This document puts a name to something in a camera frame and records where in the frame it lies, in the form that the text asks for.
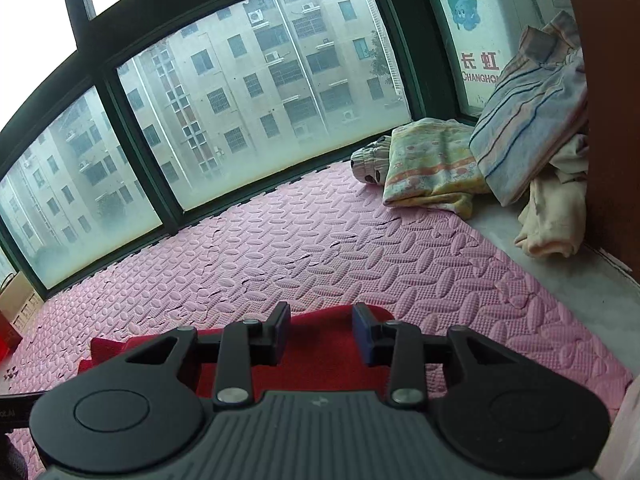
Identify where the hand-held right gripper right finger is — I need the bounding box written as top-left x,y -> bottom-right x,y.
352,302 -> 523,407

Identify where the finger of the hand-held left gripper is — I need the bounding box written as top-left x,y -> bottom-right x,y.
0,391 -> 49,434

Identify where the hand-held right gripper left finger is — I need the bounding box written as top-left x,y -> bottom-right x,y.
120,302 -> 292,407

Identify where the red sweater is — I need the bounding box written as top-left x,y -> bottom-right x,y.
77,304 -> 397,397

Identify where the pink foam puzzle mat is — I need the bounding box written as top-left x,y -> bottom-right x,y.
0,160 -> 636,480

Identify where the brown cardboard box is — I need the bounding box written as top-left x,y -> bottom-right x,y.
0,269 -> 47,358

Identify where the spotted white cloth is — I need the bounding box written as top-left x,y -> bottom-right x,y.
351,141 -> 392,186

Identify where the yellow printed folded cloth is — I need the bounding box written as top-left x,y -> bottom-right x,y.
382,117 -> 494,221

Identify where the cream garment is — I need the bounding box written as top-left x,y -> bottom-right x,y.
514,134 -> 592,261

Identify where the grey apartment building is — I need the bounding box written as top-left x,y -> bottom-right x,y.
0,0 -> 403,283

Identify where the pale cloth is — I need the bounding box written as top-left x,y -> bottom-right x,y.
594,374 -> 640,480

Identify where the striped folded shirt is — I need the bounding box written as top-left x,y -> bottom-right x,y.
469,10 -> 589,207

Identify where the brown wooden panel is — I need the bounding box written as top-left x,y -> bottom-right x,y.
565,0 -> 640,273

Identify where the dark green window frame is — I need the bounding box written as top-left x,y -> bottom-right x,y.
0,0 -> 481,306

